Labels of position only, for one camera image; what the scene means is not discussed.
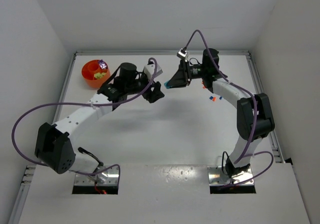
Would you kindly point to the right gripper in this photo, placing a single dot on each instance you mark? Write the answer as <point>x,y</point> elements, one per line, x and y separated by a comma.
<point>186,72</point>

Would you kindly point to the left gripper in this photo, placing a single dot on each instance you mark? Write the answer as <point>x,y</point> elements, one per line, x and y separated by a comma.
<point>149,91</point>

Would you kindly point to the large teal lego brick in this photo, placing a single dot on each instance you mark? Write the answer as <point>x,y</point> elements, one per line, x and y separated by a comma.
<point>168,85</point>

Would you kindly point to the purple lego brick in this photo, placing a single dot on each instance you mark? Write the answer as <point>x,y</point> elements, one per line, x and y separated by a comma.
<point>102,64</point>

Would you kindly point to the yellow-green lego brick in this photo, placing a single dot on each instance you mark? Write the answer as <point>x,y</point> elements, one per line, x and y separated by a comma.
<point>99,75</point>

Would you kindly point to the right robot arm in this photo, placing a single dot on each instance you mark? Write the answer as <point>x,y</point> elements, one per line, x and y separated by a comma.
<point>254,116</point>

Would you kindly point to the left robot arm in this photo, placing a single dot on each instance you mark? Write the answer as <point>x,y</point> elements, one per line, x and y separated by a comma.
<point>54,143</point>

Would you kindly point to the orange divided bowl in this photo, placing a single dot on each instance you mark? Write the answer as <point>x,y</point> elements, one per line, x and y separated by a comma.
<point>89,69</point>

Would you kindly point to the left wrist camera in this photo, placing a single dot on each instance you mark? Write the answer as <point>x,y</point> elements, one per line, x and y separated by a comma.
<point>150,69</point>

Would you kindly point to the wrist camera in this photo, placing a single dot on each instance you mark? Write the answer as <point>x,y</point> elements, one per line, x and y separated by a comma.
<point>182,54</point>
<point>150,69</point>

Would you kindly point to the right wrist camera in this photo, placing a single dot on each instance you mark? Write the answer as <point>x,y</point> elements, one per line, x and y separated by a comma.
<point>182,54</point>

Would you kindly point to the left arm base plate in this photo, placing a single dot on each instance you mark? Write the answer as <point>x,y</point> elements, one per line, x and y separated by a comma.
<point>109,177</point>

